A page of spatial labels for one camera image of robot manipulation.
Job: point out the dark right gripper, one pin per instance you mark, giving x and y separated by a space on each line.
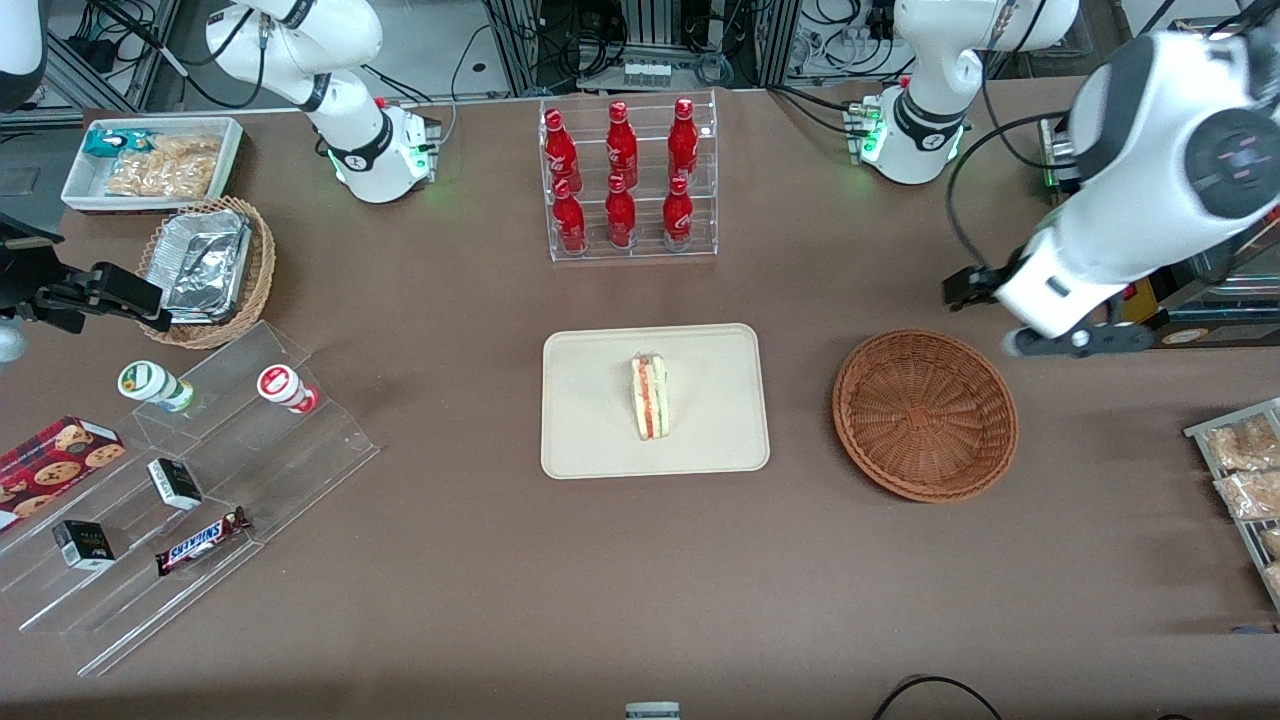
22 278

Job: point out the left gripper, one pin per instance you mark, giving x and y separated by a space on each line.
987 281

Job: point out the triangular sandwich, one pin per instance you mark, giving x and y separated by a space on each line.
650 395

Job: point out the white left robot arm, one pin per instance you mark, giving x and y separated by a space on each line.
1150 130

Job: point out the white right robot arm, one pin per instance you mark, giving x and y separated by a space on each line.
350 130

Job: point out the brown round wicker basket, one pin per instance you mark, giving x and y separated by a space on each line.
925 415

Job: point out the tan wicker basket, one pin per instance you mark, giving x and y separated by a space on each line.
262 270

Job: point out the beige rectangular plastic tray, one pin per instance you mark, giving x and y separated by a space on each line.
590 400

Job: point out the green lidded yogurt cup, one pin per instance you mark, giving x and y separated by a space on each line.
148 382

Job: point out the stack of foil containers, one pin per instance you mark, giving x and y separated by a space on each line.
205 265

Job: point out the white rectangular snack bin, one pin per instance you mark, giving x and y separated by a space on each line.
80 185

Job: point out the clear bag of crackers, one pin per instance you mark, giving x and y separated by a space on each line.
190 146
160 178

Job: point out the teal snack packet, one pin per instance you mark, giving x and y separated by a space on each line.
110 142

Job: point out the red cookie box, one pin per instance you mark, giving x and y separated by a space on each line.
55 465

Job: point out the red lidded yogurt cup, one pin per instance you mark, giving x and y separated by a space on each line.
280 385

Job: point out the small black white box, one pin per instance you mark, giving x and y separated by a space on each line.
85 545
175 483

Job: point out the black food warmer cabinet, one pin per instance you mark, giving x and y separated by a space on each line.
1220 322

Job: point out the clear acrylic stepped display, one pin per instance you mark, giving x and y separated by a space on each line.
300 470

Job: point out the Snickers chocolate bar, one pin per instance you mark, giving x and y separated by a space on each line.
200 540

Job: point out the red cola bottle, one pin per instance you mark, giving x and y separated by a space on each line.
683 142
560 155
621 145
620 215
678 215
569 220

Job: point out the clear bag of pastries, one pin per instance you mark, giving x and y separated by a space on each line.
1250 495
1274 578
1240 445
1272 542

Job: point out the clear acrylic bottle rack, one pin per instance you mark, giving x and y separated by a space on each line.
650 250

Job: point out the white power strip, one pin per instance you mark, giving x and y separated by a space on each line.
647 74

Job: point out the small grey device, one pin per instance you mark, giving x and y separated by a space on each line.
652 711

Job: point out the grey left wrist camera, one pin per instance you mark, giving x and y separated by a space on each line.
1090 342

